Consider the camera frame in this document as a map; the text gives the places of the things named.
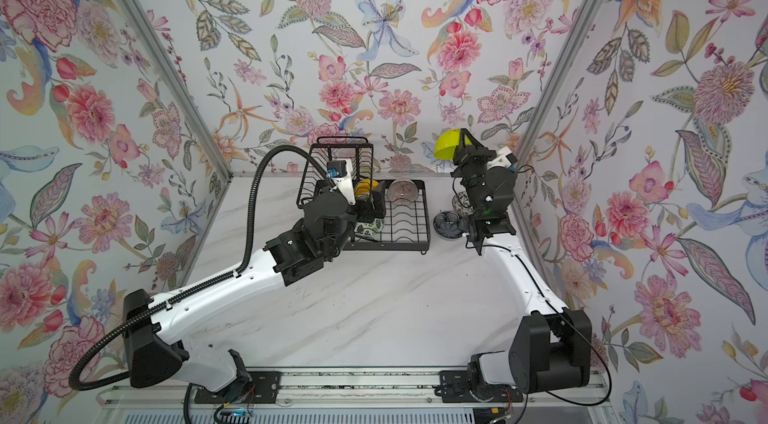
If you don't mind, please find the lime green plastic bowl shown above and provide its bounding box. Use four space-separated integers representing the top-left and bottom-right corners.
433 128 466 162

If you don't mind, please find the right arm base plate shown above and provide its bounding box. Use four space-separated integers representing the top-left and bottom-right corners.
434 369 524 405

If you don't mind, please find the pink striped ceramic bowl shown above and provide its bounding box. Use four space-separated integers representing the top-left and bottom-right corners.
386 178 419 203

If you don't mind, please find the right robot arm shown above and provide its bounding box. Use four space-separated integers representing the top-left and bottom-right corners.
436 128 593 394

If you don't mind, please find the dark blue patterned bowl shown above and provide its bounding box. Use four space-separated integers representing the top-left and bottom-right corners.
432 211 466 240

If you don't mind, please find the green leaf pattern bowl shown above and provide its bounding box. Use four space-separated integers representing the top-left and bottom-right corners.
355 218 384 238

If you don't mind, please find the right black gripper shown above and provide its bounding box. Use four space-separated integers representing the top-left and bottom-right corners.
453 132 501 222

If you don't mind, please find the black wire dish rack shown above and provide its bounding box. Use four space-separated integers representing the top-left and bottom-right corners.
309 136 431 255

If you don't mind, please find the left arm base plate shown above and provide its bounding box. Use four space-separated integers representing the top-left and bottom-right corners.
194 369 282 405

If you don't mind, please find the aluminium mounting rail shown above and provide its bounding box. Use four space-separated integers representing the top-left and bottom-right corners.
96 366 608 410

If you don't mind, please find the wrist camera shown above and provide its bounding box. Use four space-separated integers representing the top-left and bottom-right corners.
327 159 356 206
487 147 518 171

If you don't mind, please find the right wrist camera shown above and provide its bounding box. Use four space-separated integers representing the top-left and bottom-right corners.
487 147 518 171

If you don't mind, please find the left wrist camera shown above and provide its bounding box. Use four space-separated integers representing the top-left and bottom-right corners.
327 159 356 206

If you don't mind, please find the yellow plastic bowl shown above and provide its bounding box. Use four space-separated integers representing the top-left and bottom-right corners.
354 179 379 201

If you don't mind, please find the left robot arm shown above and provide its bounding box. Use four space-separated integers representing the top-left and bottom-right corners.
68 145 357 391

